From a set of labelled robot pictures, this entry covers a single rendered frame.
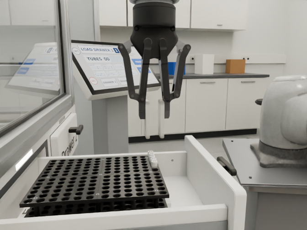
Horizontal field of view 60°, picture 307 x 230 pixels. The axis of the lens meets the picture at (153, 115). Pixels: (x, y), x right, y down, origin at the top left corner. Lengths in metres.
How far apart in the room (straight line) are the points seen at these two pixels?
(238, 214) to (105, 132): 1.08
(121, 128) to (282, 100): 0.88
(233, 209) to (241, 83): 3.61
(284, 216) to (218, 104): 2.97
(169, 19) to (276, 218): 0.73
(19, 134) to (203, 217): 0.32
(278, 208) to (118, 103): 0.89
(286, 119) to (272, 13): 4.32
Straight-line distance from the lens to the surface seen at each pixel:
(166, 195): 0.43
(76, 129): 0.78
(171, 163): 0.63
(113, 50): 1.47
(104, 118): 1.40
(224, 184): 0.43
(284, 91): 0.88
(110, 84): 1.26
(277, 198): 0.95
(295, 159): 0.94
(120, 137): 1.48
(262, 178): 0.84
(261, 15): 5.01
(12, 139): 0.46
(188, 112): 3.68
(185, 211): 0.41
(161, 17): 0.46
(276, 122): 0.89
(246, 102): 4.07
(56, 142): 0.68
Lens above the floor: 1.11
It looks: 12 degrees down
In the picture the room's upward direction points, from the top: straight up
